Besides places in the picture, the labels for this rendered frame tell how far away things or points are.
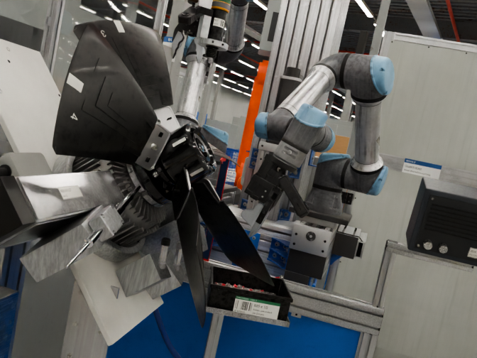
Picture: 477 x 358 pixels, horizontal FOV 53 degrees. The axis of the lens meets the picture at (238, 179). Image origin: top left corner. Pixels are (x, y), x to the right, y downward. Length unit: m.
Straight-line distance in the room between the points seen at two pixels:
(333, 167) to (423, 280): 1.32
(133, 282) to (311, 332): 0.66
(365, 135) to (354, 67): 0.25
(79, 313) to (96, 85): 0.50
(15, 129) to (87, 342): 0.46
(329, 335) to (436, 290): 1.55
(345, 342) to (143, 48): 1.00
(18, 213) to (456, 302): 2.63
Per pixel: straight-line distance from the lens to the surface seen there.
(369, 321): 1.50
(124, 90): 0.88
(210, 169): 1.00
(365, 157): 1.75
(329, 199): 1.84
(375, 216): 2.89
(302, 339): 1.54
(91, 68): 0.83
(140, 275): 1.05
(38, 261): 0.86
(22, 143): 1.04
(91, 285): 0.99
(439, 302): 3.03
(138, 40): 1.16
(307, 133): 1.19
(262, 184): 1.20
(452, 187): 1.45
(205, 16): 1.13
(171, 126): 1.07
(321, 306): 1.49
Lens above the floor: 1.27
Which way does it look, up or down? 5 degrees down
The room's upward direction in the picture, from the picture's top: 12 degrees clockwise
